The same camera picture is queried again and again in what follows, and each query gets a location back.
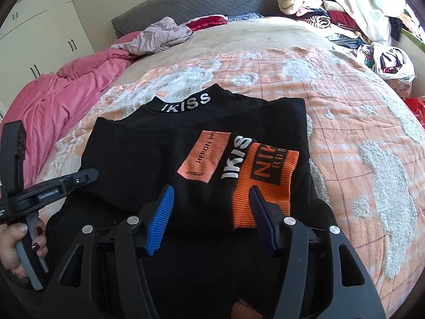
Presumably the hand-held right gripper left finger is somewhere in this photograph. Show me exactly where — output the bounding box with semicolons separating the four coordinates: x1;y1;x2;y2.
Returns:
41;185;175;319

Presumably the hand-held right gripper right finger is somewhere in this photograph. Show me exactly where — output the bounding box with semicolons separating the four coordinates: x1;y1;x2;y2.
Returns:
250;186;386;319

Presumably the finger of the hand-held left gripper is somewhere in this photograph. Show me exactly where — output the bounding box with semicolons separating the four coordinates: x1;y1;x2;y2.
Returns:
65;168;99;191

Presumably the black sweater with orange cuffs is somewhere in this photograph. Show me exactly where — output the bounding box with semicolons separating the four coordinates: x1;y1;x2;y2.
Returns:
45;84;337;319

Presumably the plastic bag of clothes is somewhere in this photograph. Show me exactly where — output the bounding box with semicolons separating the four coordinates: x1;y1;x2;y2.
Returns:
357;41;415;80

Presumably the pile of mixed clothes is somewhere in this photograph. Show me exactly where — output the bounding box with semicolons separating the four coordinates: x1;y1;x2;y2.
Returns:
275;0;376;52

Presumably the dark clothes heap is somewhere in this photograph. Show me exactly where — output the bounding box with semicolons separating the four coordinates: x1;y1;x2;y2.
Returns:
388;13;419;42

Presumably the person's left hand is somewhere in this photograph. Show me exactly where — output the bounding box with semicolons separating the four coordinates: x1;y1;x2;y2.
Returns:
0;217;50;278

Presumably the person's right hand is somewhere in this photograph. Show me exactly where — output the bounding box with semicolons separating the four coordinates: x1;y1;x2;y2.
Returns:
232;300;264;319

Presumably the pink duvet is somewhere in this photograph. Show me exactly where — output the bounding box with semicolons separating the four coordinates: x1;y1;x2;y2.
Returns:
0;31;143;187

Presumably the orange and white fleece blanket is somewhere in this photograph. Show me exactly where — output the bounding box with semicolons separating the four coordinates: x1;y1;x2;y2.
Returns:
30;16;425;316

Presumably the cream wardrobe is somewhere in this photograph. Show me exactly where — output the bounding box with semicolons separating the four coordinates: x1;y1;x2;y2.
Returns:
0;0;97;83

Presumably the lilac crumpled garment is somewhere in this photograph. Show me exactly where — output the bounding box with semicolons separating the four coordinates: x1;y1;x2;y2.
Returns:
128;18;194;55

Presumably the red bag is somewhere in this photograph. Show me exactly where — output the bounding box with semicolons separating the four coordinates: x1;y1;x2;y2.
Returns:
403;98;425;123

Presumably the red garment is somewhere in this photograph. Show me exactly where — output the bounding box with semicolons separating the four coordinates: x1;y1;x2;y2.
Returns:
184;15;229;33

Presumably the blue patterned cloth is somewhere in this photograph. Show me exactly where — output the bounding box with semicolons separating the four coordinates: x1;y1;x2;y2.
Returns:
227;12;263;22

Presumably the green edged white board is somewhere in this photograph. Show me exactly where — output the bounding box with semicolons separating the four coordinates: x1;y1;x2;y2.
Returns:
400;28;425;54

